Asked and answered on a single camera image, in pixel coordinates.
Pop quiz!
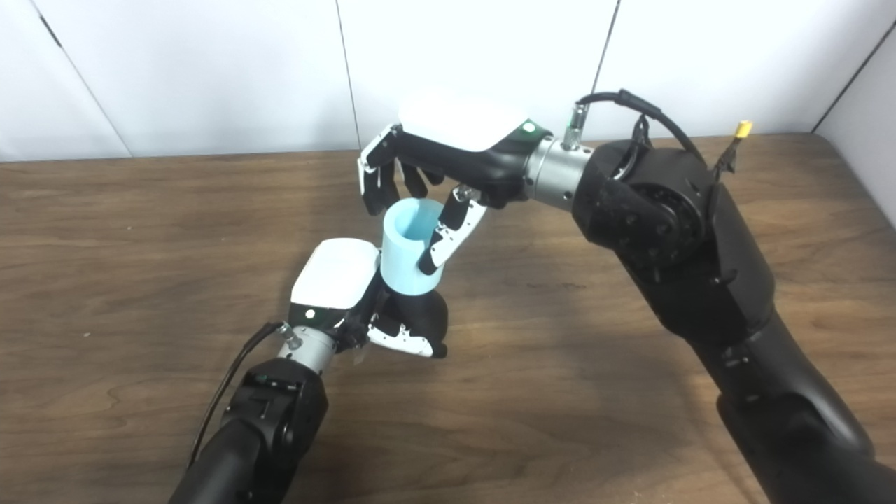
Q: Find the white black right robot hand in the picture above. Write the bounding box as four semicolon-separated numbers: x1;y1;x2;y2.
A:
357;94;554;276

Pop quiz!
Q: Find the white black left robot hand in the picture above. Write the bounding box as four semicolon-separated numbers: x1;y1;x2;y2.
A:
288;238;449;359

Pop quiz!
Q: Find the light-blue short hose piece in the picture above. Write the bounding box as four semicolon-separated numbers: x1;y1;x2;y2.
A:
381;197;449;296

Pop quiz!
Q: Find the black funnel-shaped nozzle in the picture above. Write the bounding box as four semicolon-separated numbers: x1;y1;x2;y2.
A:
378;276;450;354

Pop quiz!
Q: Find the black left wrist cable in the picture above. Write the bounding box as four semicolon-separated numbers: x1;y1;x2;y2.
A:
188;321;298;468

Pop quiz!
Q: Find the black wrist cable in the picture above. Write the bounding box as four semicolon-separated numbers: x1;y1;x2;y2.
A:
563;89;704;169
188;321;298;468

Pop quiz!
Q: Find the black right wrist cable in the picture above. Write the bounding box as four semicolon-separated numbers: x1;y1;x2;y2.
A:
563;89;704;169

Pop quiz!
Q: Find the yellow cable plug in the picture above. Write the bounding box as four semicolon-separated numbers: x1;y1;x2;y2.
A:
715;120;755;172

